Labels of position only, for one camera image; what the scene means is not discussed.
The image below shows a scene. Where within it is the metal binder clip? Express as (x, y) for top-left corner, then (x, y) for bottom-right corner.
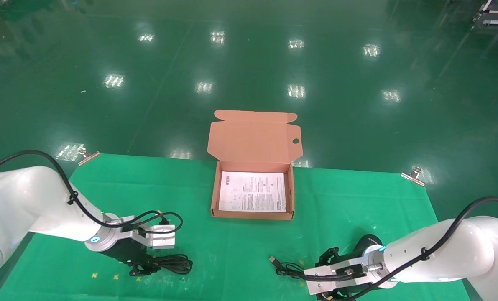
(77, 146), (100, 167)
(400, 167), (426, 187)

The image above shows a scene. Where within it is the black data cable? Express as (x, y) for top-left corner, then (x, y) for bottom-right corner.
(148, 254), (193, 275)

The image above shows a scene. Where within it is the white wheeled frame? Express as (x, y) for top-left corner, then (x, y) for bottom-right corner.
(472, 0), (498, 26)

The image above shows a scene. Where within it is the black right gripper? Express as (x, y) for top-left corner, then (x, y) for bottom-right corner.
(315, 234), (383, 301)

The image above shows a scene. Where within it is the black USB cable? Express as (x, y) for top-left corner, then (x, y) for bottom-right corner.
(269, 256), (341, 280)

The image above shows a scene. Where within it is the brown cardboard mailer box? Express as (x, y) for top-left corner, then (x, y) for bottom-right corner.
(207, 110), (303, 221)

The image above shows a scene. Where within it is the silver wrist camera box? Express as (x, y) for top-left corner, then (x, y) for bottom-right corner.
(133, 224), (176, 250)
(303, 256), (377, 296)

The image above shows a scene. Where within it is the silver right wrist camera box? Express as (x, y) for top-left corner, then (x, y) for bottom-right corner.
(303, 256), (377, 296)

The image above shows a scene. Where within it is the white printed instruction sheet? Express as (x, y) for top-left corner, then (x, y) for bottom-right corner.
(218, 171), (287, 213)

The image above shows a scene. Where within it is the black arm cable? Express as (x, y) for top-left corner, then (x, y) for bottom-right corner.
(303, 196), (498, 301)
(0, 150), (184, 235)

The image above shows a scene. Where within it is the green table cloth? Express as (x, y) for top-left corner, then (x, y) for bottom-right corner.
(0, 153), (471, 301)

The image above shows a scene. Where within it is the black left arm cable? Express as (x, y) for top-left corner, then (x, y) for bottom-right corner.
(0, 150), (184, 235)

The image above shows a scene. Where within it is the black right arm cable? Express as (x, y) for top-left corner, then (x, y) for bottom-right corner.
(303, 196), (498, 301)

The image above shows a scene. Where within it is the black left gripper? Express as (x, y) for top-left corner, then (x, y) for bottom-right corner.
(100, 236), (162, 277)

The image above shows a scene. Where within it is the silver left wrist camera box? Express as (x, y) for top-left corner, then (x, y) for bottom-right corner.
(133, 224), (176, 250)

